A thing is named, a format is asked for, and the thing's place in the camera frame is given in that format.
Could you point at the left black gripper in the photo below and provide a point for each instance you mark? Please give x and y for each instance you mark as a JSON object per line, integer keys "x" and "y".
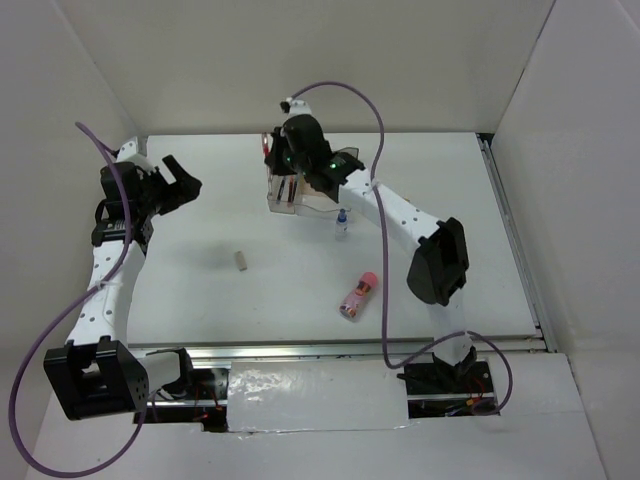
{"x": 183, "y": 190}

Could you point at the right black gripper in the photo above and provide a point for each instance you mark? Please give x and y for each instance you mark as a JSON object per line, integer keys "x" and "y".
{"x": 274, "y": 160}

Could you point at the dark blue pen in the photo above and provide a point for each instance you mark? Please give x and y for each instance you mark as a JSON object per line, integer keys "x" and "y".
{"x": 281, "y": 187}

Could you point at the small blue capped bottle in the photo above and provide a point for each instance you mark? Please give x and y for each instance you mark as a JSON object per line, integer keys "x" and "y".
{"x": 341, "y": 225}

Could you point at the white eraser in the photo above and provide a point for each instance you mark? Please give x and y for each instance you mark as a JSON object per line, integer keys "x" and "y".
{"x": 240, "y": 261}

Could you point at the pink capped crayon bottle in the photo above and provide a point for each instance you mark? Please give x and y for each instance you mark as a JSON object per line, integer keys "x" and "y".
{"x": 355, "y": 301}

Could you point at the red pen clear cap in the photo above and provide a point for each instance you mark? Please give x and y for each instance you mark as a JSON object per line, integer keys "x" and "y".
{"x": 288, "y": 204}

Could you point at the red gel pen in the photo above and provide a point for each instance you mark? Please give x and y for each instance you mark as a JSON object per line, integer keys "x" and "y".
{"x": 266, "y": 144}

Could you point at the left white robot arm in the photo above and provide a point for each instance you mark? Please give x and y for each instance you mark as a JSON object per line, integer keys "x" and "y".
{"x": 95, "y": 374}

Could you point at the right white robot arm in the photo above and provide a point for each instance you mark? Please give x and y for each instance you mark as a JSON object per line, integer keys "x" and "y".
{"x": 437, "y": 248}

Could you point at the clear plastic desk organizer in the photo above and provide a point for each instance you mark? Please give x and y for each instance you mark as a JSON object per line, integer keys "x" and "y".
{"x": 308, "y": 202}

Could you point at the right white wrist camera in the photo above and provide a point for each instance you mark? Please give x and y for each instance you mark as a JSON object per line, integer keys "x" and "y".
{"x": 295, "y": 107}

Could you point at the aluminium frame rail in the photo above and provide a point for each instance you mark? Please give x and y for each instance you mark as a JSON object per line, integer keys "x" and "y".
{"x": 535, "y": 303}

